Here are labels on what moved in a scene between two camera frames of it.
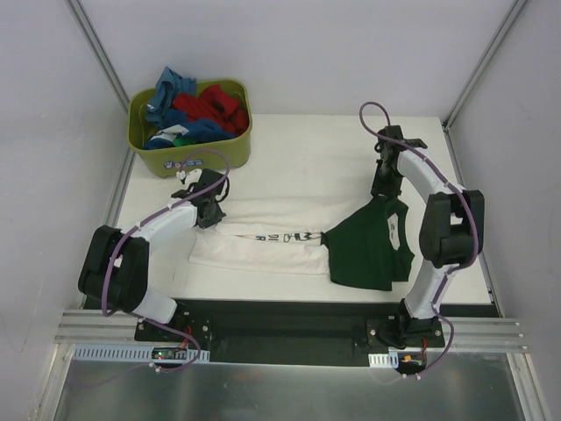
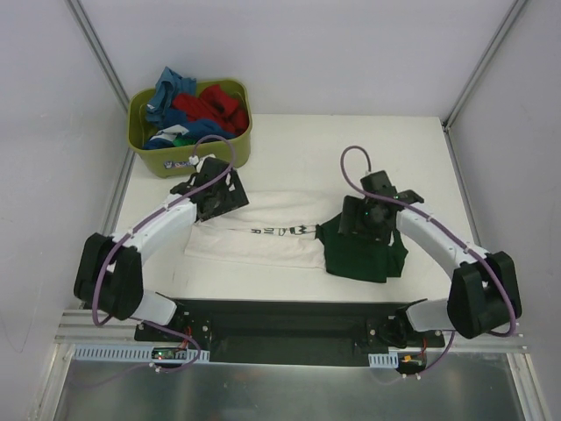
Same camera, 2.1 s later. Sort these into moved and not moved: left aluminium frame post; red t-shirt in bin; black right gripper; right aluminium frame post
Moved: black right gripper
Not moved: right aluminium frame post; left aluminium frame post; red t-shirt in bin
